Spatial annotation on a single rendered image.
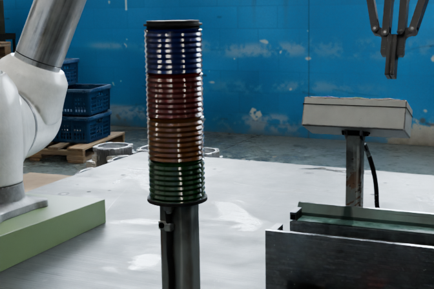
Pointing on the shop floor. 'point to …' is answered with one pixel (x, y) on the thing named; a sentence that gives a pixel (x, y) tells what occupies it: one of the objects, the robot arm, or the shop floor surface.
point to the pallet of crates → (81, 119)
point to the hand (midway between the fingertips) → (392, 57)
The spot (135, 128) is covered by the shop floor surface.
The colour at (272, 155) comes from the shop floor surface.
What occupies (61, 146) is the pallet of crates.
